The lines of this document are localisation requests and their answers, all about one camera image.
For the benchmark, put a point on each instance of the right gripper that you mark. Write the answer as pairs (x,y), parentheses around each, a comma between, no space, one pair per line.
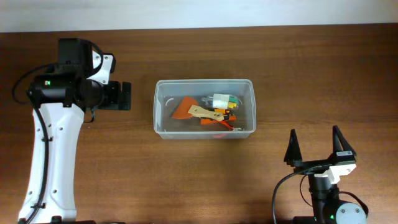
(313,165)

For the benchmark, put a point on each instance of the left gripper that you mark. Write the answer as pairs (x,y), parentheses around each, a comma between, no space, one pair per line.
(125,95)

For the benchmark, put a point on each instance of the clear plastic container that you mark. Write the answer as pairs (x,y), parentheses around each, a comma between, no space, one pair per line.
(170,93)

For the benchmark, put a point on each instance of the orange scraper wooden handle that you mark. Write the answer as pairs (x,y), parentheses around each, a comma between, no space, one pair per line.
(189,108)

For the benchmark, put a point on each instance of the red handled small cutters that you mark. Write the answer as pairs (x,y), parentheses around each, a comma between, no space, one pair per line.
(228,126)

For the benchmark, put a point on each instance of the orange socket bit rail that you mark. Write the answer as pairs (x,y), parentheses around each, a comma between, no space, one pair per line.
(206,121)

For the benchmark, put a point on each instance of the orange black long-nose pliers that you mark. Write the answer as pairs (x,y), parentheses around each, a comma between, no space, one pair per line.
(226,113)

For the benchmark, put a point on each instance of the clear box coloured bits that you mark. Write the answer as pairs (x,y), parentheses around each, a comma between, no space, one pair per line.
(222,101)

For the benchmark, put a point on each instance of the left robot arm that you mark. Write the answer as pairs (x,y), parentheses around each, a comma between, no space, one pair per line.
(78,82)

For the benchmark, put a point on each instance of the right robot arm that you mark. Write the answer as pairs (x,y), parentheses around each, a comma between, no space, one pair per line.
(329,203)

